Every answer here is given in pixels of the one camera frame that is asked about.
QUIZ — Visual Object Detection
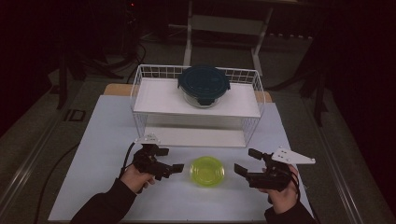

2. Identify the glass container with blue lid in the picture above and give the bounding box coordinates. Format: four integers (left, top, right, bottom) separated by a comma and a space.
177, 64, 232, 109

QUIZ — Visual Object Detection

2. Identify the container with green lid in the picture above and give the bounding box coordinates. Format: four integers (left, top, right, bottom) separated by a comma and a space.
189, 155, 226, 189

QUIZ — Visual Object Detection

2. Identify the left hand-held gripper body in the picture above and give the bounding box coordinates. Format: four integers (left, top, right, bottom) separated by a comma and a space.
132, 133, 164, 176

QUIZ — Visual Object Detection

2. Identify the white metal stand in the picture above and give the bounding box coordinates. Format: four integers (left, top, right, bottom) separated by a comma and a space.
182, 0, 275, 77

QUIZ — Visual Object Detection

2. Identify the black floor cable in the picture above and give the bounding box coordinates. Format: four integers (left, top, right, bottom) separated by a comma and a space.
32, 142, 81, 224

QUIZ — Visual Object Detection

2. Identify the white wire shelf rack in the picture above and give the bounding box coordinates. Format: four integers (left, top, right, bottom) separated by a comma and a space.
130, 63, 266, 148

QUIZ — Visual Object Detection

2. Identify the metal floor rail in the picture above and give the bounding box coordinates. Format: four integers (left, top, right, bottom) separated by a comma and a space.
0, 116, 64, 214
312, 122, 367, 224

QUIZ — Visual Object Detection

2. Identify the dark floor stand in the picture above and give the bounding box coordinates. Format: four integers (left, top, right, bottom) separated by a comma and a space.
56, 43, 88, 110
298, 12, 332, 127

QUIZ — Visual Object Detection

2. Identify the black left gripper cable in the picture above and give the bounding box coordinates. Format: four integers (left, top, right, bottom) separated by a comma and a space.
119, 142, 137, 180

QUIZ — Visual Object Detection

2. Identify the bundle of black floor cables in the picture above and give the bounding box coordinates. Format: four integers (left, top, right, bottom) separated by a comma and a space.
104, 41, 148, 83

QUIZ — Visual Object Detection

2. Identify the person's left hand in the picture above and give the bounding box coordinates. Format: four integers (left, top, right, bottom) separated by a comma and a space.
120, 163, 157, 195

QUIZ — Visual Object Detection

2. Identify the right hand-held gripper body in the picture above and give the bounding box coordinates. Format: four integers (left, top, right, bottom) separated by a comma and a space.
247, 147, 317, 192

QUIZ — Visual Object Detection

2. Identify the white table sheet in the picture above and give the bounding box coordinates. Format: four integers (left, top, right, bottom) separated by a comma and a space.
48, 94, 314, 222

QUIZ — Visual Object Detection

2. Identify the person's right hand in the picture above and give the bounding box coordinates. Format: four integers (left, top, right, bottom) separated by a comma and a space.
259, 163, 301, 216

